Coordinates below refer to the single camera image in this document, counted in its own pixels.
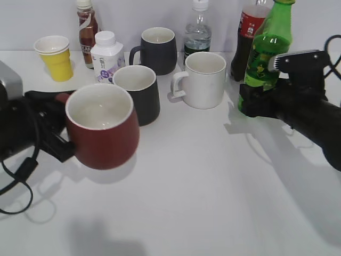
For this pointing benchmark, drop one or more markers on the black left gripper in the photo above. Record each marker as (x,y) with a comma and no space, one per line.
(18,131)

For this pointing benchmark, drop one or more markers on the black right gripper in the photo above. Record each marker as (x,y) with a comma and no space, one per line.
(302,104)

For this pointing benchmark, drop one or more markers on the dark red ceramic mug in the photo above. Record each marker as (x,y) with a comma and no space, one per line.
(102,123)

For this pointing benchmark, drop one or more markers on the green soda bottle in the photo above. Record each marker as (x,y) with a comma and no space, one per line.
(273,37)

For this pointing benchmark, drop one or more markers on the yellow paper cup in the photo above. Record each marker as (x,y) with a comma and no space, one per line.
(54,52)

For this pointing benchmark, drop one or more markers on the white ceramic mug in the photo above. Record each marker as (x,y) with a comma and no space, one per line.
(201,84)

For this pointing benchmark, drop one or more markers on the cola bottle red label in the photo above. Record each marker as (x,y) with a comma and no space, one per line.
(252,17)

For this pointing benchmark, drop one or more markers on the white milk drink bottle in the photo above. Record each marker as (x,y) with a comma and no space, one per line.
(107,56)

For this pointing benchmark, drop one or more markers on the clear water bottle green label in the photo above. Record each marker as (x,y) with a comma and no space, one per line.
(198,33)

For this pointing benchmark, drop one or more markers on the black mug front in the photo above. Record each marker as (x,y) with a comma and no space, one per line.
(141,83)

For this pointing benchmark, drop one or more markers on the black mug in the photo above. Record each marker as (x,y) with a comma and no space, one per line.
(141,83)
(157,50)

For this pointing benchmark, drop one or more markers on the brown coffee drink bottle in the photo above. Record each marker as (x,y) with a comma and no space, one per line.
(88,27)

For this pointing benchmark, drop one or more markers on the black mug rear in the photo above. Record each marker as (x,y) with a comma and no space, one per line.
(157,50)

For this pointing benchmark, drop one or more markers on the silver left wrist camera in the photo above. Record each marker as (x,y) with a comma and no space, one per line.
(11,82)

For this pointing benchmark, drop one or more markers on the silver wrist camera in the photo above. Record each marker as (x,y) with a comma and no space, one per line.
(11,82)
(300,61)

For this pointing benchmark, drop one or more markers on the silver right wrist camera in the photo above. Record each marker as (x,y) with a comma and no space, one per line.
(300,61)

